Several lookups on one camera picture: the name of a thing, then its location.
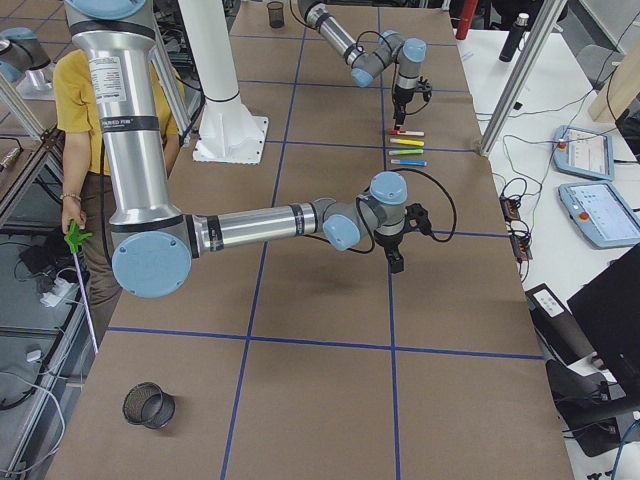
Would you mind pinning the red white whiteboard marker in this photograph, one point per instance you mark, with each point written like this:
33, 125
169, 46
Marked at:
408, 133

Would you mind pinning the blue highlighter pen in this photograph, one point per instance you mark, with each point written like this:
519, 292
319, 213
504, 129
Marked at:
409, 162

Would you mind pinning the yellow highlighter pen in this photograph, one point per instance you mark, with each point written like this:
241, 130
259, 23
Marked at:
406, 142

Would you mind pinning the green highlighter pen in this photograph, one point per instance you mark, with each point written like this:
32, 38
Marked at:
404, 152

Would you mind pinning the red cylinder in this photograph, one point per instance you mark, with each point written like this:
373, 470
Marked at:
466, 19

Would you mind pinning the black bottle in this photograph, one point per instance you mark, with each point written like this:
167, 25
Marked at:
514, 37

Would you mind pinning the far black mesh cup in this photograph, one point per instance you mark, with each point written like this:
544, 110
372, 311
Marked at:
275, 14

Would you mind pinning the black mesh cup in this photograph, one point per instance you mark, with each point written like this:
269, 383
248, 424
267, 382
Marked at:
148, 405
275, 14

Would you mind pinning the upper teach pendant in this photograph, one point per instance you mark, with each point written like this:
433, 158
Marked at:
583, 153

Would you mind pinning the teach pendant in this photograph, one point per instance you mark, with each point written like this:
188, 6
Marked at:
583, 153
600, 213

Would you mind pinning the lower teach pendant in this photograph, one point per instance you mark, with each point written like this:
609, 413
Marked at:
600, 213

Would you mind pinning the black laptop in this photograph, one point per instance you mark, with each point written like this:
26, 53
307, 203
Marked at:
607, 311

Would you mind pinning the near black mesh cup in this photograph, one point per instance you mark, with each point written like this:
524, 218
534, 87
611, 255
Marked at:
148, 405

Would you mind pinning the person in yellow shirt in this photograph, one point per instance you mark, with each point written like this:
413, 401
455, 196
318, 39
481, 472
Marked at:
87, 197

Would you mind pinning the aluminium frame post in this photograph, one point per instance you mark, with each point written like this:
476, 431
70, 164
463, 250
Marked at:
543, 26

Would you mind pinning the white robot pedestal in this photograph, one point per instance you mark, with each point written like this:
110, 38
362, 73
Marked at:
228, 132

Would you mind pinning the green handled stick tool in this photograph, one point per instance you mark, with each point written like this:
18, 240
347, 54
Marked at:
74, 239

